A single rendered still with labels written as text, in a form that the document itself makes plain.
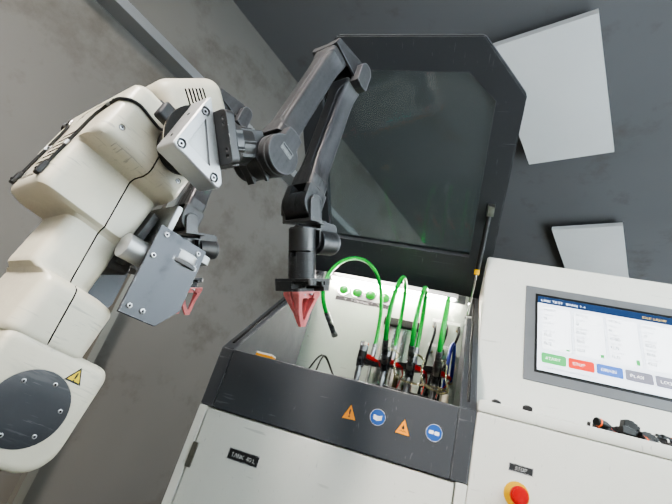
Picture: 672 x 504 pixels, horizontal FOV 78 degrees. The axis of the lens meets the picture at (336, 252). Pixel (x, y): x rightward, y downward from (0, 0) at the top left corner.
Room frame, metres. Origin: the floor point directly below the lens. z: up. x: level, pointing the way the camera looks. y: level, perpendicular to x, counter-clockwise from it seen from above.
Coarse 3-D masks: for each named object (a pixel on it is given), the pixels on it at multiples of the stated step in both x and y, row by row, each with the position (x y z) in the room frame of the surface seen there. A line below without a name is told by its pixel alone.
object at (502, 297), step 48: (576, 288) 1.23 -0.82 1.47; (624, 288) 1.19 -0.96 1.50; (480, 336) 1.26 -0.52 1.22; (480, 384) 1.22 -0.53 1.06; (528, 384) 1.19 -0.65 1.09; (480, 432) 1.00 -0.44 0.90; (528, 432) 0.97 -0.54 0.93; (480, 480) 0.99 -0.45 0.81; (528, 480) 0.96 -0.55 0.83; (576, 480) 0.93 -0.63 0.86; (624, 480) 0.91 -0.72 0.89
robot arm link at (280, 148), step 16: (320, 48) 0.70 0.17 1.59; (336, 48) 0.68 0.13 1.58; (320, 64) 0.67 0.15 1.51; (336, 64) 0.70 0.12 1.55; (352, 64) 0.72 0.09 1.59; (304, 80) 0.67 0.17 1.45; (320, 80) 0.68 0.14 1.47; (336, 80) 0.77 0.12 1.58; (304, 96) 0.66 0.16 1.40; (320, 96) 0.69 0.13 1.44; (288, 112) 0.65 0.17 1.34; (304, 112) 0.67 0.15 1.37; (272, 128) 0.65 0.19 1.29; (288, 128) 0.63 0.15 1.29; (272, 144) 0.61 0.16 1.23; (288, 144) 0.64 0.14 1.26; (272, 160) 0.62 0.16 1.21; (288, 160) 0.65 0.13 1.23; (240, 176) 0.70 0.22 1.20; (272, 176) 0.66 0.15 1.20
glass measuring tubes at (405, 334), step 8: (384, 320) 1.59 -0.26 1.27; (392, 320) 1.58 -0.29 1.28; (392, 328) 1.60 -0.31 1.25; (408, 328) 1.56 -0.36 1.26; (392, 336) 1.60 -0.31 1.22; (400, 336) 1.59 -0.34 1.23; (408, 336) 1.58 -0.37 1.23; (416, 336) 1.57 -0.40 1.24; (392, 344) 1.58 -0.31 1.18; (400, 344) 1.57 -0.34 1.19; (408, 344) 1.58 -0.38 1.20; (400, 352) 1.56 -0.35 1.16; (400, 360) 1.56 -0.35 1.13; (376, 368) 1.59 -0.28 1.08; (376, 376) 1.59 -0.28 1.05; (392, 376) 1.59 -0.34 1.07; (400, 376) 1.58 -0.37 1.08; (384, 384) 1.57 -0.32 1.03; (392, 384) 1.57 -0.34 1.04; (400, 384) 1.58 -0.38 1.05
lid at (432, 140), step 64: (384, 64) 0.96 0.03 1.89; (448, 64) 0.89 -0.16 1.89; (384, 128) 1.13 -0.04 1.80; (448, 128) 1.05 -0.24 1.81; (512, 128) 0.97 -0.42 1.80; (384, 192) 1.33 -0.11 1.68; (448, 192) 1.23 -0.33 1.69; (320, 256) 1.69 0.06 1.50; (384, 256) 1.55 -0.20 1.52; (448, 256) 1.43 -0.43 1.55
